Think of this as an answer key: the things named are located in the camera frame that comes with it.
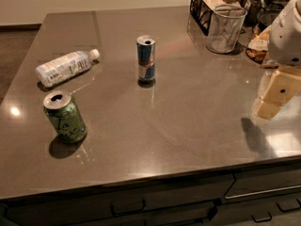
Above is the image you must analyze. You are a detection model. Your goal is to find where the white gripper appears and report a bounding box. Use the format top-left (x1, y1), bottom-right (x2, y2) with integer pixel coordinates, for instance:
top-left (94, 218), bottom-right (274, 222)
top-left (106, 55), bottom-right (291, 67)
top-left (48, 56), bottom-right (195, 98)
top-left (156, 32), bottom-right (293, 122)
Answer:
top-left (254, 0), bottom-right (301, 120)

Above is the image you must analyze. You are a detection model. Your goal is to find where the clear plastic water bottle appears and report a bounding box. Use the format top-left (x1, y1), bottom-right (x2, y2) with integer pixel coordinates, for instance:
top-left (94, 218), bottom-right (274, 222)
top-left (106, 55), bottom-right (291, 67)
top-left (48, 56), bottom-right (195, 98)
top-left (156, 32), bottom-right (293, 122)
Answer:
top-left (36, 49), bottom-right (100, 88)

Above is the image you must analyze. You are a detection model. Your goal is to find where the blue silver energy drink can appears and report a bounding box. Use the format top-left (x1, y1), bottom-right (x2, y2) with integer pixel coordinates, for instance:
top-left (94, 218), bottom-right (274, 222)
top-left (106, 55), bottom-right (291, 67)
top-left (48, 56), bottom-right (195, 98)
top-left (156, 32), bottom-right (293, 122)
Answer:
top-left (136, 35), bottom-right (156, 83)

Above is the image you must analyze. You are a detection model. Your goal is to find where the green soda can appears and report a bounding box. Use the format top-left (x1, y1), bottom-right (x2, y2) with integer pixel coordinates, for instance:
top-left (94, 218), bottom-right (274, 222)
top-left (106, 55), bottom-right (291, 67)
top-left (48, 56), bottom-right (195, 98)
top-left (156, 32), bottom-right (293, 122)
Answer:
top-left (43, 90), bottom-right (87, 144)

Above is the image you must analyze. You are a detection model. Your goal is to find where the snack jar with black lid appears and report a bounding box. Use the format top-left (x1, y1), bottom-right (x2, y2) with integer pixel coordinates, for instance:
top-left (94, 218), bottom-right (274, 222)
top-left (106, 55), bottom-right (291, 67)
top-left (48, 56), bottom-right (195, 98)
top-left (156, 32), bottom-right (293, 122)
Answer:
top-left (246, 12), bottom-right (278, 69)

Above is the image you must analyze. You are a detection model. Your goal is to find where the dark right drawer front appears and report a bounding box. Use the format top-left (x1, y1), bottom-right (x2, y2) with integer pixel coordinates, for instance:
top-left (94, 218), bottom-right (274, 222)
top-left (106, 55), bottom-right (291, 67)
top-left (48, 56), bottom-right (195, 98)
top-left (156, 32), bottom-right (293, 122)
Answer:
top-left (214, 164), bottom-right (301, 224)

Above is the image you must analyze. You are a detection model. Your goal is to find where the wire mesh cup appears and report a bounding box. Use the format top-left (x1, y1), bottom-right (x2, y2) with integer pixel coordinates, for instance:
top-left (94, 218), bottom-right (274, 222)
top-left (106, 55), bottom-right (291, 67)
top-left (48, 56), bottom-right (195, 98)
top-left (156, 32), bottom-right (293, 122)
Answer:
top-left (206, 4), bottom-right (246, 54)

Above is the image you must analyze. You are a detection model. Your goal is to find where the black wire basket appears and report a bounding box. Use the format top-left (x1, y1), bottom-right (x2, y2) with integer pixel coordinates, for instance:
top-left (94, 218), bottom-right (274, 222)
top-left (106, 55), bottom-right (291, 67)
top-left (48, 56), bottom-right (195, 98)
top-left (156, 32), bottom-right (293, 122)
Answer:
top-left (190, 0), bottom-right (250, 36)

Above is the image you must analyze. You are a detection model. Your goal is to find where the dark drawer with handle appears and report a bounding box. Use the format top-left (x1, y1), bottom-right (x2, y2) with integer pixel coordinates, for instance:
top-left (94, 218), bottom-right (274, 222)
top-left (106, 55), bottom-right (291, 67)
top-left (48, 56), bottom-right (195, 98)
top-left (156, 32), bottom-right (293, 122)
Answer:
top-left (1, 175), bottom-right (234, 226)

